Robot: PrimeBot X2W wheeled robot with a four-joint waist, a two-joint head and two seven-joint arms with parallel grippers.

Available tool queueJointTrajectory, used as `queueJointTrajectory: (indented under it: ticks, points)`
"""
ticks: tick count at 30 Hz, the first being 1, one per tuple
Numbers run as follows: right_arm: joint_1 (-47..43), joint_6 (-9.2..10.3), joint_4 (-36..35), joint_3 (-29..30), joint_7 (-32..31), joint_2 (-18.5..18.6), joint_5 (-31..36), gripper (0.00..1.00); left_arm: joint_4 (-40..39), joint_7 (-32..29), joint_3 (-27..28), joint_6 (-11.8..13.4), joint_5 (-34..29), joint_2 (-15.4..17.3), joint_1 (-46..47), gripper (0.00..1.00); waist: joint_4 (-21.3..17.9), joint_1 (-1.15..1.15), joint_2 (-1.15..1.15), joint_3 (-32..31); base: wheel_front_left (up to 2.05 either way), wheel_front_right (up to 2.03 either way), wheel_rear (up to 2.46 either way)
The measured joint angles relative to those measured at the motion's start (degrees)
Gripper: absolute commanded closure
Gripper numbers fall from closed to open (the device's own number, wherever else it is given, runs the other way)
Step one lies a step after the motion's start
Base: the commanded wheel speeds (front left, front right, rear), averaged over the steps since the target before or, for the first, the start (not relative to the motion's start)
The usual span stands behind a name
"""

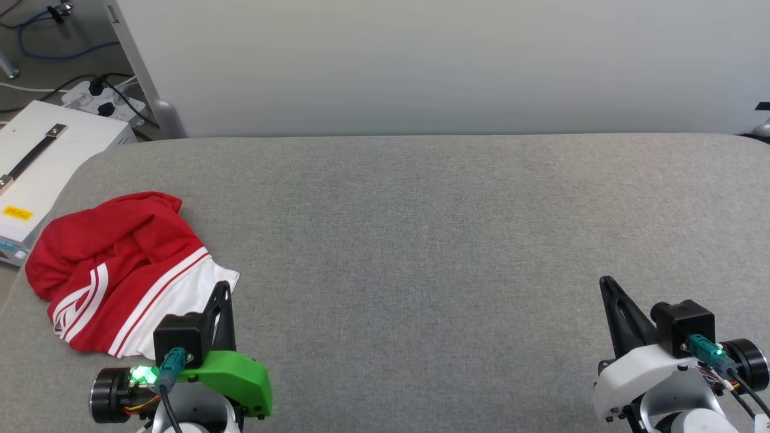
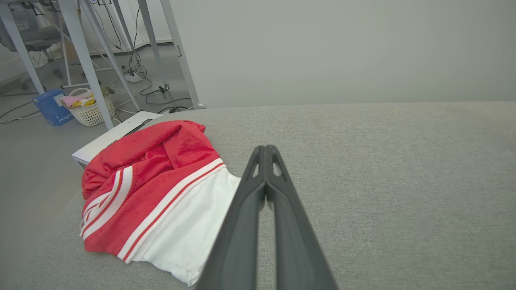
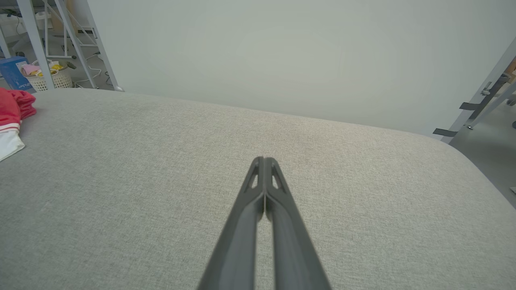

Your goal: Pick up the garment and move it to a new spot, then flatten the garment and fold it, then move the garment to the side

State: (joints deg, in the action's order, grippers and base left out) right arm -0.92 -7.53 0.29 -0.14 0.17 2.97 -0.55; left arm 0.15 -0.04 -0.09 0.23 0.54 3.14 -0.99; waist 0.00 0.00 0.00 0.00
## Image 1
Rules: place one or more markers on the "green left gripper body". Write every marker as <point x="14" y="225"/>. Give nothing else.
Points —
<point x="240" y="379"/>

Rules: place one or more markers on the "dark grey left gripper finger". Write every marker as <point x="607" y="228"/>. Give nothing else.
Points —
<point x="225" y="328"/>

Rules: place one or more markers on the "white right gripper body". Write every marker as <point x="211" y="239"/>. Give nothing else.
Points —
<point x="631" y="379"/>

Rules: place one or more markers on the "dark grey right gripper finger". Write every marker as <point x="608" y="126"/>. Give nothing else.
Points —
<point x="628" y="325"/>

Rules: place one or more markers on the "red and white basketball jersey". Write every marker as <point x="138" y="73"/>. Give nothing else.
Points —
<point x="108" y="258"/>

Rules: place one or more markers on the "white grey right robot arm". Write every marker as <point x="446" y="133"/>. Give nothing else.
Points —
<point x="746" y="364"/>

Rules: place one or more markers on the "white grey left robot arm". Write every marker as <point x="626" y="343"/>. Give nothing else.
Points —
<point x="111" y="394"/>

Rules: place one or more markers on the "grey metal partition foot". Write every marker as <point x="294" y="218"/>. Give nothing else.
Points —
<point x="165" y="117"/>

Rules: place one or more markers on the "grey metal stand foot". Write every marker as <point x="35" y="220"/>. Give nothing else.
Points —
<point x="763" y="129"/>

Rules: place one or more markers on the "white power strip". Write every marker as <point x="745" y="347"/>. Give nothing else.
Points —
<point x="117" y="99"/>

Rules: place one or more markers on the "white partition panel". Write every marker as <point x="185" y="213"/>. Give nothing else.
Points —
<point x="451" y="66"/>

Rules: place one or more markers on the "grey metal leg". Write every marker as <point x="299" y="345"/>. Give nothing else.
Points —
<point x="9" y="69"/>

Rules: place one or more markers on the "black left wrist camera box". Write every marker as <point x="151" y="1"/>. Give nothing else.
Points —
<point x="180" y="337"/>

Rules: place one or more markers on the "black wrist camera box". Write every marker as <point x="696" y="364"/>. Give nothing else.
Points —
<point x="180" y="337"/>
<point x="683" y="325"/>

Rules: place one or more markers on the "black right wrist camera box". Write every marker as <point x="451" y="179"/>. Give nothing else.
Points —
<point x="683" y="325"/>

